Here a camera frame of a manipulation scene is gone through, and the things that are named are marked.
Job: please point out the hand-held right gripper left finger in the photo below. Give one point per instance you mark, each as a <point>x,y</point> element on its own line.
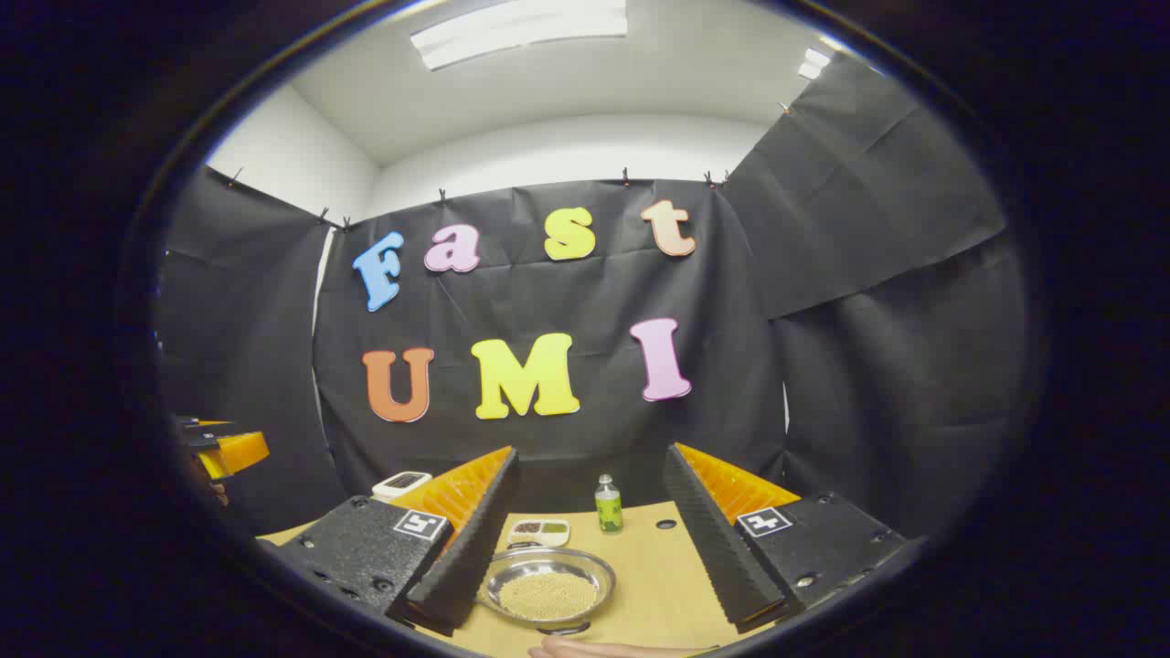
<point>466,548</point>

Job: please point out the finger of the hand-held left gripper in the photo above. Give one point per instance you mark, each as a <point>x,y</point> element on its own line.
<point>238,452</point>

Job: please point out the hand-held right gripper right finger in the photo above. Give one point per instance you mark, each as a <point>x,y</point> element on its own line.
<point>713,539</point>

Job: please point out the stainless steel pot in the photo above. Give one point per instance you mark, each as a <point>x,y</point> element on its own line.
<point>585,568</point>

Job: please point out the small divided snack dish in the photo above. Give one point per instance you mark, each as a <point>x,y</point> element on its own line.
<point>539,532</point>

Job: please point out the white toaster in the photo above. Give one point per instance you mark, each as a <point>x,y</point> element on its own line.
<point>402,482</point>

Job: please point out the pile of soybeans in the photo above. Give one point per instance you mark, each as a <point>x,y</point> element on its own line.
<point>548,596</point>

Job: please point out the green drink bottle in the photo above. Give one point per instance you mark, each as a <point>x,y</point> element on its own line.
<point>609,510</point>

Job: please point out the black backdrop cloth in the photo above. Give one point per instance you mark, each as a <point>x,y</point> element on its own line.
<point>548,292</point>

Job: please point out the small ceiling light panel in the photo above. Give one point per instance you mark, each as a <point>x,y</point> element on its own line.
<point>813,64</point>

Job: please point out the long ceiling light panel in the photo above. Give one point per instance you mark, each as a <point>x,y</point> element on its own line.
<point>516,27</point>

